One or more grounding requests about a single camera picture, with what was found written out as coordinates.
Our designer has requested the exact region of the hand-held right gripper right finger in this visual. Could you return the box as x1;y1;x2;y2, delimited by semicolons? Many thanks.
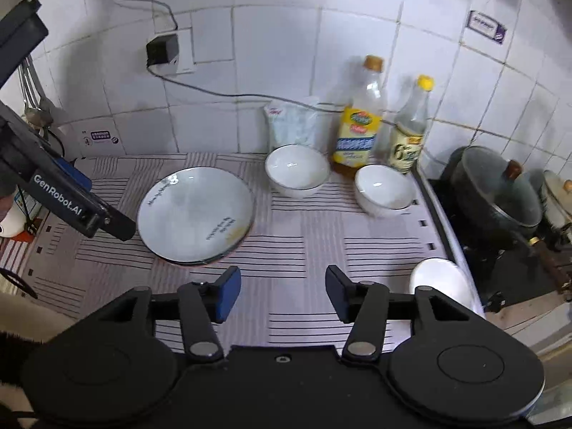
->
325;265;485;362

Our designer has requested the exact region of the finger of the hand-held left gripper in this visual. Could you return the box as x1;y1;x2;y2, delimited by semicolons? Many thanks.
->
50;154;93;193
97;206;137;241

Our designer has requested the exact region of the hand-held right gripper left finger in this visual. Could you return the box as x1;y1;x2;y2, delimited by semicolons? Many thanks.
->
96;266;242;364

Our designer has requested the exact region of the white plate with black lettering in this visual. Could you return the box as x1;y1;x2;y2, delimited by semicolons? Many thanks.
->
136;167;256;265

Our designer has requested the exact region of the white bowl with dark rim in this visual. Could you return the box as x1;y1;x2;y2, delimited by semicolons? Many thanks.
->
409;257;485;319
354;164;417;218
265;144;331;198

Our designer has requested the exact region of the striped tablecloth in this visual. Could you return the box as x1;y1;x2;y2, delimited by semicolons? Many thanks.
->
24;152;485;349

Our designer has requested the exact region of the hanging metal ladle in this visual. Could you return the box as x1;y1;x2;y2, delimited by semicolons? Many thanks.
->
19;60;43;128
24;58;55;129

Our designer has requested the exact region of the red striped cloth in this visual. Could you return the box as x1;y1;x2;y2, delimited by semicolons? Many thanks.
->
0;237;33;274

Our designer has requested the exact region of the black power adapter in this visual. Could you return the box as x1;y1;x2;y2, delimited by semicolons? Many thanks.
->
146;34;180;67

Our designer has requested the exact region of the cooking wine bottle orange cap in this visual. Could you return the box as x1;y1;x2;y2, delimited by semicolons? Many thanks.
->
331;55;389;169

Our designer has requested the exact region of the vinegar bottle yellow cap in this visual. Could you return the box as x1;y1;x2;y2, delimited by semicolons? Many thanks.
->
388;75;435;175

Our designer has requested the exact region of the clear plastic bag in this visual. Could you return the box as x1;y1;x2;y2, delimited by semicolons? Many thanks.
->
263;96;320;153

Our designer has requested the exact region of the black wok with glass lid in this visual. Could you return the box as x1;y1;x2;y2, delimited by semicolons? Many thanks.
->
449;145;572;293

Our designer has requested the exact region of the cream enamel pot with lid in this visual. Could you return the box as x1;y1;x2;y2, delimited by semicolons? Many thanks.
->
541;170;572;233

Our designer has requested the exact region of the small white wall sticker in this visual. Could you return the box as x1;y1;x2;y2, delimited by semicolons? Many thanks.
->
80;129;121;146

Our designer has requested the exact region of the white wall socket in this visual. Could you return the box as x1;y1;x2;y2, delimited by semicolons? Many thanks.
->
147;27;197;77

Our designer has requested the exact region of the blue white wall sticker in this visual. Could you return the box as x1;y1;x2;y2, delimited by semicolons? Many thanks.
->
462;10;508;45

